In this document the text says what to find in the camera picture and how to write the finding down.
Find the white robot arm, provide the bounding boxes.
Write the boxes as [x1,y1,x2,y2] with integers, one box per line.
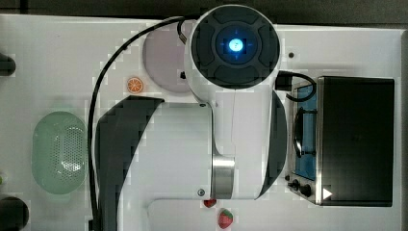
[94,5,288,231]

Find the green plastic strainer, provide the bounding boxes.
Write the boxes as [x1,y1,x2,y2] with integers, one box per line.
[32,112,88,194]

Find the pink round plate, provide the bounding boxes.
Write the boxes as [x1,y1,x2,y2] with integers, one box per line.
[142,23,190,93]

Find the orange slice toy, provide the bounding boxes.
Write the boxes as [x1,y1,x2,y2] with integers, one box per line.
[127,77,144,94]

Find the small red strawberry toy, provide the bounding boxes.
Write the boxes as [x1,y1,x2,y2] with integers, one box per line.
[203,199,217,208]

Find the black toaster oven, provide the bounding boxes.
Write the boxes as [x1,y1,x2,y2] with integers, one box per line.
[285,76,395,207]

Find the black object left top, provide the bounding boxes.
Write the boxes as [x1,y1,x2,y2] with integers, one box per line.
[0,53,16,76]

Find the black object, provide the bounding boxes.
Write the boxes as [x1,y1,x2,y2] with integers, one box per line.
[0,53,16,76]
[0,197,29,231]

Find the black object left bottom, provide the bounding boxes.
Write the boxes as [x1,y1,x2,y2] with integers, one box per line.
[0,197,29,231]

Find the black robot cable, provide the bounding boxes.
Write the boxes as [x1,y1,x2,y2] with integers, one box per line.
[87,15,193,231]

